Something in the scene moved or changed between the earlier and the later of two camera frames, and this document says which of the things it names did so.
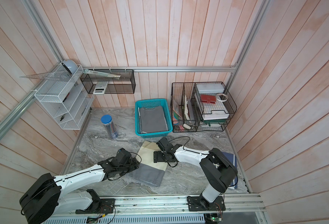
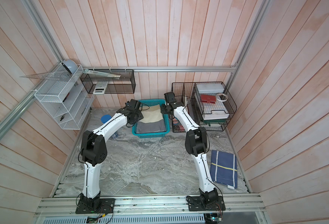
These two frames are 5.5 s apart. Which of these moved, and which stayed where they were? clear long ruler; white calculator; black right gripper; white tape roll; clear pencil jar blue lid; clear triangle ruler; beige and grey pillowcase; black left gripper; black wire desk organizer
Moved: black left gripper; black right gripper; beige and grey pillowcase
Stayed: clear long ruler; clear triangle ruler; white tape roll; white calculator; clear pencil jar blue lid; black wire desk organizer
